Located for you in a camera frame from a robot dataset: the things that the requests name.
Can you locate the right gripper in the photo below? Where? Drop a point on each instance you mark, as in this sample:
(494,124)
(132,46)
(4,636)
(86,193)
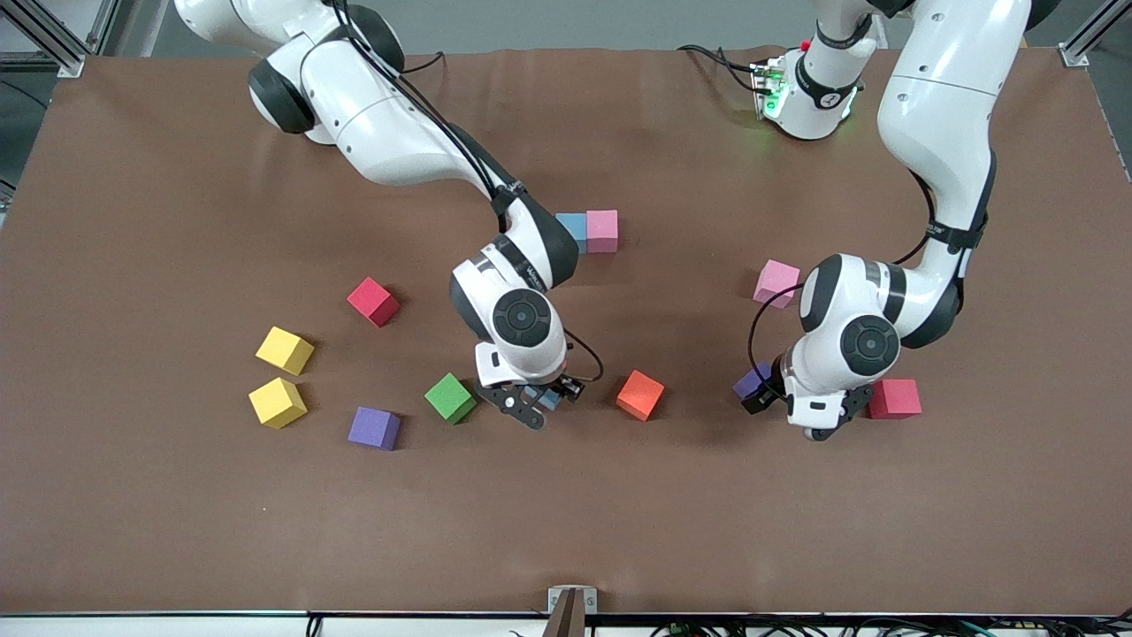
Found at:
(567,386)

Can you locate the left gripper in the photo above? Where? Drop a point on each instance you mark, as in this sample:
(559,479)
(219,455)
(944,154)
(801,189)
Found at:
(762,397)

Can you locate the blue foam cube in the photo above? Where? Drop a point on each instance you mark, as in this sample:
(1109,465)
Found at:
(575,232)
(550,400)

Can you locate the pink foam cube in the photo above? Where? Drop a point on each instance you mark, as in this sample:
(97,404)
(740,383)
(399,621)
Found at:
(602,231)
(774,279)

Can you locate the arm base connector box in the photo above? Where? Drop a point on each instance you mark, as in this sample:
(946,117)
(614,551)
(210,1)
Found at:
(768,88)

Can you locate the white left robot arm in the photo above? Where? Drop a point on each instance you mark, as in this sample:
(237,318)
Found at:
(946,106)

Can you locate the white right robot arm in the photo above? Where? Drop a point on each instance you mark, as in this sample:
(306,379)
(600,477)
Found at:
(389,115)

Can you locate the purple foam cube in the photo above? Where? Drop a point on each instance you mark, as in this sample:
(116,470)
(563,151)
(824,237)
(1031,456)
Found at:
(750,379)
(373,427)

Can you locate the orange foam cube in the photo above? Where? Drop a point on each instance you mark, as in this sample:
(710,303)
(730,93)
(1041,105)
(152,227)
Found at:
(640,394)

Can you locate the green foam cube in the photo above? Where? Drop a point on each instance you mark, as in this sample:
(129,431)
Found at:
(450,397)

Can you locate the brown table mat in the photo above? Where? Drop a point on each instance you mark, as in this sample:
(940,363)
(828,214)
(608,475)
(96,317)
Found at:
(566,513)

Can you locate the red foam cube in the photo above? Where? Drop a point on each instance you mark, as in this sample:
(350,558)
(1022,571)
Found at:
(898,400)
(372,301)

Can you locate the grey metal table clamp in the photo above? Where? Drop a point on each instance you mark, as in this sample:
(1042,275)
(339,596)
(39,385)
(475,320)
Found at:
(571,610)

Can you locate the yellow foam cube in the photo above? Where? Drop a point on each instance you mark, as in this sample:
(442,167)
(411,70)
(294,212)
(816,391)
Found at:
(277,402)
(284,349)

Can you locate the aluminium frame post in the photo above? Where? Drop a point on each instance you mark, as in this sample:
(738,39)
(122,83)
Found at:
(1074,55)
(69,64)

